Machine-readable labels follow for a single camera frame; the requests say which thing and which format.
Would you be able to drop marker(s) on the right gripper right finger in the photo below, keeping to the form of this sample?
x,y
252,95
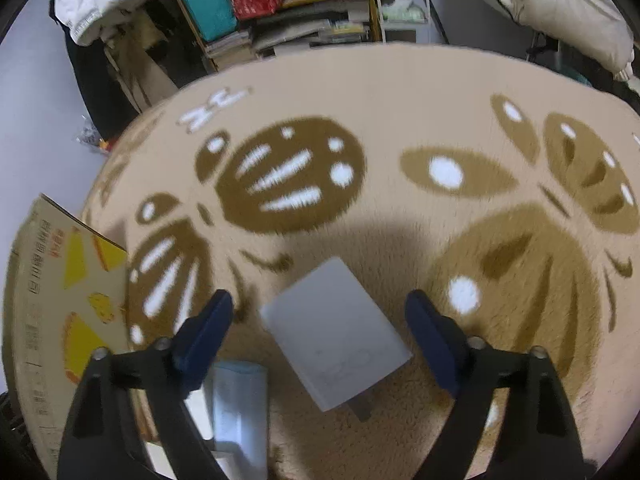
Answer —
x,y
538,437

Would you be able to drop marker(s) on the cardboard box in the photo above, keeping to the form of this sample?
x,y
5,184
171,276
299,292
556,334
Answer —
x,y
66,295

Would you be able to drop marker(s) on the beige patterned rug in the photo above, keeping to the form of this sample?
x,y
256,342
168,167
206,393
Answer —
x,y
508,193

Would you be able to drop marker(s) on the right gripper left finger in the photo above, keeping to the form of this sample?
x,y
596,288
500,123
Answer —
x,y
101,439

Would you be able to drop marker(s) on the plastic bag with toys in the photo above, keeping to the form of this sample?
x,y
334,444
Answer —
x,y
89,136

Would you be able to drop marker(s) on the black hanging coat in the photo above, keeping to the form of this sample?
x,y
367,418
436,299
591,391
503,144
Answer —
x,y
107,105

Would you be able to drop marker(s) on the cream duvet on chair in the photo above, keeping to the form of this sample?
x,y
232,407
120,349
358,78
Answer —
x,y
594,27

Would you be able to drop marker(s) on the light blue slim remote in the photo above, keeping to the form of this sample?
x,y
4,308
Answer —
x,y
240,415

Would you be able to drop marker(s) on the teal bag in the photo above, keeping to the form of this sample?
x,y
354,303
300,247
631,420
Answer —
x,y
212,18

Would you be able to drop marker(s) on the wooden bookshelf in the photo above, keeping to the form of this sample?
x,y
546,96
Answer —
x,y
304,24

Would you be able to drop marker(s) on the large white box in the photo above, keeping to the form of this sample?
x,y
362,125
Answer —
x,y
335,337

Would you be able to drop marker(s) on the stack of books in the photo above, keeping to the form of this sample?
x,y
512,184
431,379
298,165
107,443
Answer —
x,y
230,50

